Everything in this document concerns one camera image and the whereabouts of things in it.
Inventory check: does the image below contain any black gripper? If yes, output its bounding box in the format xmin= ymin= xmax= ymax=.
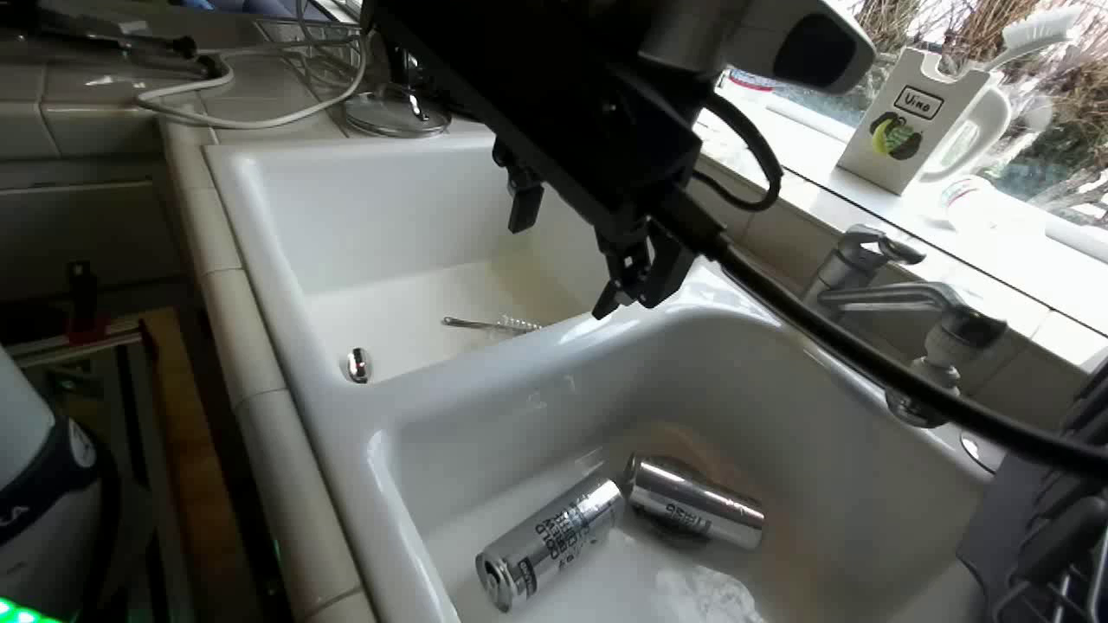
xmin=496 ymin=67 xmax=710 ymax=324

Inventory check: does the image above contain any white double basin sink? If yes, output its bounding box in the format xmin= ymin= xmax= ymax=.
xmin=202 ymin=126 xmax=1009 ymax=623

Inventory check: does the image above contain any black capped sink sprayer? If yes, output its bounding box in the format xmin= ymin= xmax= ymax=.
xmin=920 ymin=307 xmax=1011 ymax=393

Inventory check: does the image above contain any metal spoon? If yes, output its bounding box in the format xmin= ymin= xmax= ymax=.
xmin=441 ymin=313 xmax=543 ymax=341

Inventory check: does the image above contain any small metal drain fitting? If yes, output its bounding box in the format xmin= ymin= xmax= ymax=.
xmin=343 ymin=343 xmax=374 ymax=389

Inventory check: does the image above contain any metal faucet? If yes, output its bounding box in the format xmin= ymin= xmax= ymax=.
xmin=802 ymin=226 xmax=967 ymax=350

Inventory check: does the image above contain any black dish rack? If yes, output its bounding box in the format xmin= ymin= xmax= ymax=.
xmin=954 ymin=367 xmax=1108 ymax=623

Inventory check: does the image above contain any white and navy object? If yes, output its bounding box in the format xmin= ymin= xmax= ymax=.
xmin=0 ymin=343 xmax=113 ymax=618

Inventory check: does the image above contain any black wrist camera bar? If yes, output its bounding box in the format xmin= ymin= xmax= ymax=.
xmin=362 ymin=0 xmax=615 ymax=149

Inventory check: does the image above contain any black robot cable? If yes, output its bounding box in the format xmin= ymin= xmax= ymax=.
xmin=679 ymin=92 xmax=1108 ymax=478

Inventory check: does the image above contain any thin white cable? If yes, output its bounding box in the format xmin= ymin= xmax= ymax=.
xmin=136 ymin=39 xmax=374 ymax=132

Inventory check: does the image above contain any black cable bundle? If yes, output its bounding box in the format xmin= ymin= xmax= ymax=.
xmin=0 ymin=0 xmax=234 ymax=84

